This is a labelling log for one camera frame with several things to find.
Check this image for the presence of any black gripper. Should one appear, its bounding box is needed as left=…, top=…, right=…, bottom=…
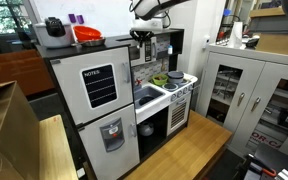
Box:
left=129, top=28, right=155, bottom=48

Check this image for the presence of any grey toy microwave door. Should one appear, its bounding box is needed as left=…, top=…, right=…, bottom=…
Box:
left=130, top=36, right=159, bottom=67

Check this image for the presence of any white toy oven door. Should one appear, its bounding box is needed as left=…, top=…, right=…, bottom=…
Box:
left=166, top=93, right=192, bottom=136

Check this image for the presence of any white freezer door with chalkboard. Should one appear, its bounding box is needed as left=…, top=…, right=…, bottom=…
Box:
left=49, top=46, right=134, bottom=126

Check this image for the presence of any white glass cabinet door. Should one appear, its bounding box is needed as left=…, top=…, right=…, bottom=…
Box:
left=229, top=61, right=288, bottom=162
left=197, top=51, right=266, bottom=133

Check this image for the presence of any white fridge door with dispenser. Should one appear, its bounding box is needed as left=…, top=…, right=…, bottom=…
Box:
left=78, top=103, right=141, bottom=180

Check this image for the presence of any green toy vegetable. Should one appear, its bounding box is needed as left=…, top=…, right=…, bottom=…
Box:
left=151, top=73, right=169, bottom=87

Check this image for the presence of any metal pan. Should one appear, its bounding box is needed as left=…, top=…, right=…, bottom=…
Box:
left=71, top=37, right=107, bottom=48

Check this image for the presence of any grey cooking pot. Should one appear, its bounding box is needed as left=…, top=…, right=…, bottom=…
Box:
left=166, top=70, right=185, bottom=85

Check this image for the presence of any large whiteboard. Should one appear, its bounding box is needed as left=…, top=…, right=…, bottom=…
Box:
left=30, top=0, right=136, bottom=38

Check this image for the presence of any grey toy sink basin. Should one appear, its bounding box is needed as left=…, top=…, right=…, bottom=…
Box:
left=133, top=85, right=167, bottom=110

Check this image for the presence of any orange bowl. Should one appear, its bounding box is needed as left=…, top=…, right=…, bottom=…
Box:
left=72, top=25, right=103, bottom=43

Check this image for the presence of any white cabinet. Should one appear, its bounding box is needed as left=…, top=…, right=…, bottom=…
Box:
left=195, top=43, right=288, bottom=162

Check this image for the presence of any toy play kitchen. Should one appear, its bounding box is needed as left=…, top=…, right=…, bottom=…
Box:
left=35, top=28, right=199, bottom=180

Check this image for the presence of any silver toy kettle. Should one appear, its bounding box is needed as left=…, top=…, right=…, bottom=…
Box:
left=136, top=121, right=155, bottom=137

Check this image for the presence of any black device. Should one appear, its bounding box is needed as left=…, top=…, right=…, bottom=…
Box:
left=44, top=16, right=67, bottom=38

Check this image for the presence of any paper towel roll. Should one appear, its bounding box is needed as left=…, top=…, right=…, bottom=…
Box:
left=228, top=21, right=244, bottom=50

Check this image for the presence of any brown wooden sideboard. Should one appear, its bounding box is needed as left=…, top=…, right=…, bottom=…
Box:
left=0, top=49, right=56, bottom=98

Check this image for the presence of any flat cardboard box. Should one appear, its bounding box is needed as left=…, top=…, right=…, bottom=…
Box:
left=255, top=32, right=288, bottom=56

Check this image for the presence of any wooden desk with white leg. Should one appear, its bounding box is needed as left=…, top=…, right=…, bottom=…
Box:
left=38, top=114, right=80, bottom=180

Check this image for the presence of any large cardboard box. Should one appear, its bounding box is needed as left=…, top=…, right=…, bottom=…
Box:
left=0, top=80, right=41, bottom=180

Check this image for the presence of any black mat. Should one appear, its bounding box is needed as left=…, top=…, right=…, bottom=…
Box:
left=253, top=143, right=288, bottom=180

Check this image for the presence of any aluminium block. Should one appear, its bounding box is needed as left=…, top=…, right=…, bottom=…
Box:
left=275, top=168, right=288, bottom=180

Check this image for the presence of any black clamp with orange handle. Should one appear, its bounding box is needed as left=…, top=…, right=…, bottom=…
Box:
left=248, top=153, right=279, bottom=178

